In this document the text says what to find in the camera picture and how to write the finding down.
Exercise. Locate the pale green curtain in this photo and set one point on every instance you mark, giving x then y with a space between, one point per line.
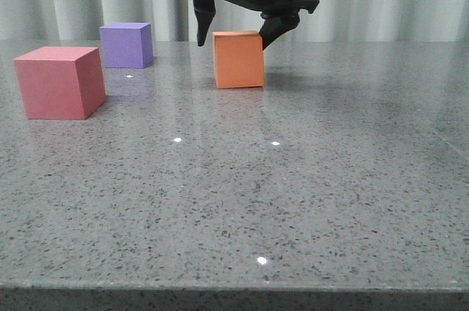
384 3

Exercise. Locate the red foam cube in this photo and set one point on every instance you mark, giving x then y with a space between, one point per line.
61 82

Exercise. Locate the purple foam cube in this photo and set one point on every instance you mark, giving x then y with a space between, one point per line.
127 44

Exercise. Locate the orange foam cube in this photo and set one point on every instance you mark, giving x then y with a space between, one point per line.
238 59

